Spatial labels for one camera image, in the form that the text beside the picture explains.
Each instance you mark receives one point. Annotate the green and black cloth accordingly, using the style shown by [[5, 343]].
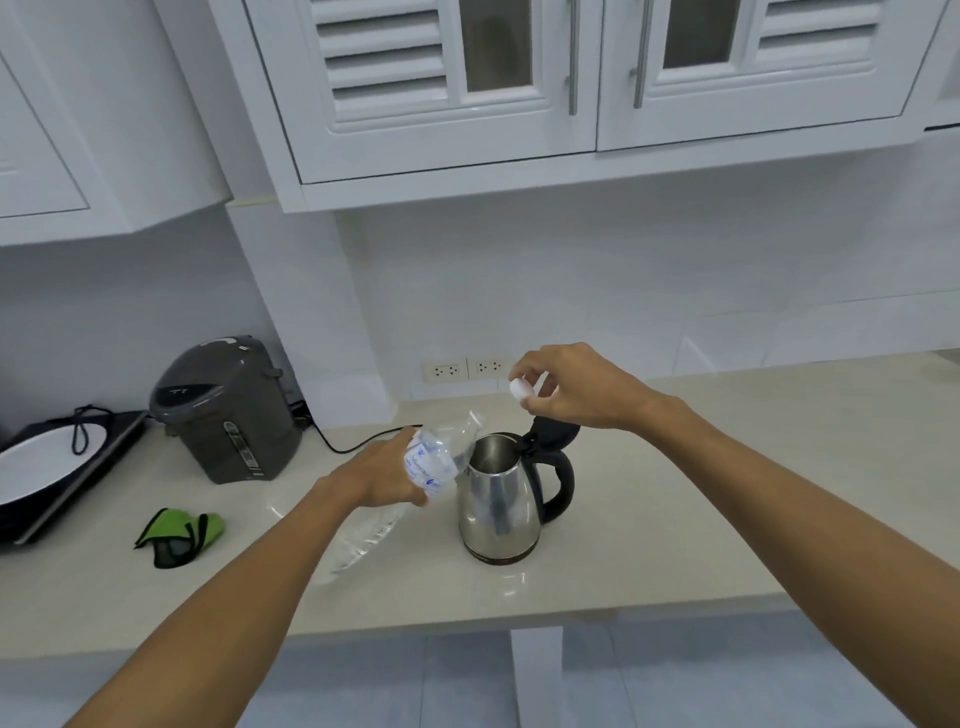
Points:
[[172, 529]]

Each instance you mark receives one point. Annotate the white louvered cabinet door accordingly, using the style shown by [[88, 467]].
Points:
[[750, 105], [390, 127]]

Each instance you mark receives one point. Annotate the person's right forearm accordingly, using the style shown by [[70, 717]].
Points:
[[810, 525]]

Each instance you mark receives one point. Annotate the stainless steel electric kettle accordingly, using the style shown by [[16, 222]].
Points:
[[499, 506]]

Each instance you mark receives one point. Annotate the person's right hand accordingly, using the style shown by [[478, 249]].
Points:
[[592, 390]]

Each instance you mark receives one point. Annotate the person's left hand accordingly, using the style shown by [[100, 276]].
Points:
[[371, 472]]

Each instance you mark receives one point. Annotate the person's left forearm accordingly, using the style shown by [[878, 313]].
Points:
[[225, 600]]

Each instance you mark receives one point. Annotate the plain white wall cabinet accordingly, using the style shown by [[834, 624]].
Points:
[[112, 112]]

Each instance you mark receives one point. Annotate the grey electric thermo pot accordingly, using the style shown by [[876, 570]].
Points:
[[225, 412]]

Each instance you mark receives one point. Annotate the person's left thumb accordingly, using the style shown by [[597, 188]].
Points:
[[415, 495]]

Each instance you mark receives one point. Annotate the black induction cooker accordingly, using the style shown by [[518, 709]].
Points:
[[45, 517]]

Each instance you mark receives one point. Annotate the white round plate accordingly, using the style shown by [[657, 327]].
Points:
[[37, 465]]

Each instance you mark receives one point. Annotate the white louvered wall cabinet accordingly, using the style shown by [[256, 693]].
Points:
[[450, 176]]

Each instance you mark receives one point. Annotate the person's right thumb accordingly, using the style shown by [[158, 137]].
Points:
[[541, 400]]

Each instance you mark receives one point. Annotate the clear plastic water bottle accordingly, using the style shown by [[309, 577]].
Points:
[[444, 450]]

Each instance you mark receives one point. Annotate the white bottle cap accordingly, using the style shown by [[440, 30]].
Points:
[[520, 389]]

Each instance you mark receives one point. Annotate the white wall socket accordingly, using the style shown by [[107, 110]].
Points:
[[445, 370], [490, 367]]

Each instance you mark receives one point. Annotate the white counter support leg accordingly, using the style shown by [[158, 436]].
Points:
[[537, 675]]

